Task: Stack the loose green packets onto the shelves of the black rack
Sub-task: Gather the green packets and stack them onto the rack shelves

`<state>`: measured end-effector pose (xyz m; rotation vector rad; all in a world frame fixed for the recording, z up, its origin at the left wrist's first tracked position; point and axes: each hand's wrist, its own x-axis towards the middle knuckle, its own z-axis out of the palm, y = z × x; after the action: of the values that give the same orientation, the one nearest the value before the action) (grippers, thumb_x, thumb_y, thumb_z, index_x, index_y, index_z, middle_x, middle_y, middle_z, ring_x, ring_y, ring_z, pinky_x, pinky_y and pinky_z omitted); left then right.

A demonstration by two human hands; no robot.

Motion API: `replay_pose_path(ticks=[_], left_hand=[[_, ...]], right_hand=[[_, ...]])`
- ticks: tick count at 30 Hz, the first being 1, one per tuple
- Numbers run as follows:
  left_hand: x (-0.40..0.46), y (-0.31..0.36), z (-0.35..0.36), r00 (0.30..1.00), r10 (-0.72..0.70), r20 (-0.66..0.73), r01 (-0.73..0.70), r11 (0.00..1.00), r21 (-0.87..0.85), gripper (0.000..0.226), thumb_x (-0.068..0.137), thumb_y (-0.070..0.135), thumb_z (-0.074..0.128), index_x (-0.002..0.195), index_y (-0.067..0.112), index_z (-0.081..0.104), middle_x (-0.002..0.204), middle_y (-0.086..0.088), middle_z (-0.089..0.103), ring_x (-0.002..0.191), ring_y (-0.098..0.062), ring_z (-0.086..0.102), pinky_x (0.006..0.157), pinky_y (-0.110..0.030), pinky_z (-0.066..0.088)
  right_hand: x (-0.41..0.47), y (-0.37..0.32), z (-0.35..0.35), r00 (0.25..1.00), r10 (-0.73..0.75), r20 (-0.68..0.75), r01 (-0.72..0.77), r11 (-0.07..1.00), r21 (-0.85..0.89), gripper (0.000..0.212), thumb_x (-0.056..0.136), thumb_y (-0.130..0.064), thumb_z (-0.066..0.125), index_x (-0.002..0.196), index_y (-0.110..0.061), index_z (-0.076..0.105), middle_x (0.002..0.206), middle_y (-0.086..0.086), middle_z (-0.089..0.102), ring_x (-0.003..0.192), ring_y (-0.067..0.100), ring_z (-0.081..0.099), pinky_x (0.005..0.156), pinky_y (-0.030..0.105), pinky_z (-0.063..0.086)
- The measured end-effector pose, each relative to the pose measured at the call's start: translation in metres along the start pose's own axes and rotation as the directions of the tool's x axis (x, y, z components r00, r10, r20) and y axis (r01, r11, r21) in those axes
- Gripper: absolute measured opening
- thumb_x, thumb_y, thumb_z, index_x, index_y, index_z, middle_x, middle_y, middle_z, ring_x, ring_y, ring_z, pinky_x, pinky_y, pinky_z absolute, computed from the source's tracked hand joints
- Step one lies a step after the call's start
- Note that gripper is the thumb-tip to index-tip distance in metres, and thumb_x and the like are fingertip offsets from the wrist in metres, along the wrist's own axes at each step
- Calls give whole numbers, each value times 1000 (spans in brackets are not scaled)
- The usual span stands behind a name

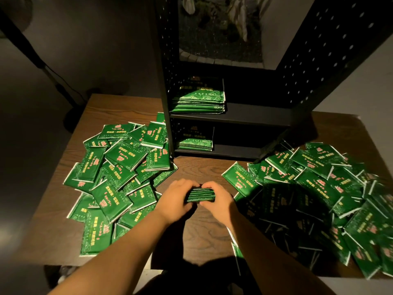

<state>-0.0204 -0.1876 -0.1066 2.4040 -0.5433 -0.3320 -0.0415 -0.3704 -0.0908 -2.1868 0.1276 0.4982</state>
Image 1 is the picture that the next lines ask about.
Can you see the person's right hand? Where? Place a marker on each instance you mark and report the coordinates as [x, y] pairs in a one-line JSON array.
[[222, 202]]

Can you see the person's left hand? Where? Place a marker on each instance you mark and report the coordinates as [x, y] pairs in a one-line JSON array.
[[174, 202]]

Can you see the pile of green packets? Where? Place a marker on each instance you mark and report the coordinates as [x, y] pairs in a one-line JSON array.
[[116, 175]]

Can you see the black metal shelf rack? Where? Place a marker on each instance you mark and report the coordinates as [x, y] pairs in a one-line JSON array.
[[331, 52]]

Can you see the person's left forearm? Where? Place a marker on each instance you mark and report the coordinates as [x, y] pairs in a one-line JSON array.
[[116, 255]]

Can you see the person's right forearm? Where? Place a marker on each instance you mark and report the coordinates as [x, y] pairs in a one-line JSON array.
[[276, 258]]

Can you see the black trash bin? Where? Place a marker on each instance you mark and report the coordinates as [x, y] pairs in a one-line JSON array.
[[67, 274]]

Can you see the black standing fan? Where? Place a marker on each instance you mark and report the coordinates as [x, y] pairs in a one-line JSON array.
[[37, 55]]

